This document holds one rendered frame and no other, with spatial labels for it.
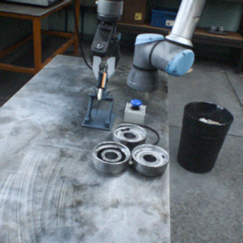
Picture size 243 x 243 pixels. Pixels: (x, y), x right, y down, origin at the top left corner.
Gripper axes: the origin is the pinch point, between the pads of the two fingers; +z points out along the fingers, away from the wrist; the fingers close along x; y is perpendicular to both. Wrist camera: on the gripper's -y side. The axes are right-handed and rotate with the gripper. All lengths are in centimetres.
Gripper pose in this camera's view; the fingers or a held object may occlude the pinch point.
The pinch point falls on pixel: (102, 78)
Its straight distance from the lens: 102.6
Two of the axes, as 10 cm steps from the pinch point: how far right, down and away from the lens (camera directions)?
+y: 1.4, -4.7, 8.7
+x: -9.8, -1.6, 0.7
